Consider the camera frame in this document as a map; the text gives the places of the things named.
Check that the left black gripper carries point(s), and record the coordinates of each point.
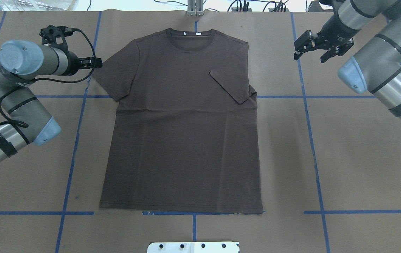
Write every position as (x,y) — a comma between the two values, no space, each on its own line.
(71,65)

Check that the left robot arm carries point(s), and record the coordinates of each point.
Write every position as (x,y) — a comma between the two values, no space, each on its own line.
(26,120)

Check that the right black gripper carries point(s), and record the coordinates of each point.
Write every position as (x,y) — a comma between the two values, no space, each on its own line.
(331,29)

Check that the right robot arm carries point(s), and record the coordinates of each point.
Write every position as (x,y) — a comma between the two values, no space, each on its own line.
(376,67)

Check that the aluminium frame post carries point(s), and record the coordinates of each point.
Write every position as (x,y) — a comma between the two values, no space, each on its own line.
(195,7)

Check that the dark brown t-shirt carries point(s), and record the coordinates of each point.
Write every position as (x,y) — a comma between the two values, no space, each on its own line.
(186,135)

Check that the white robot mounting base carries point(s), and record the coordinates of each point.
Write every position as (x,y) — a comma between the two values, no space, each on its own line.
(195,247)

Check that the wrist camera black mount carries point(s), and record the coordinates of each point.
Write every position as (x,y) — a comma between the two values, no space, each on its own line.
(53,36)

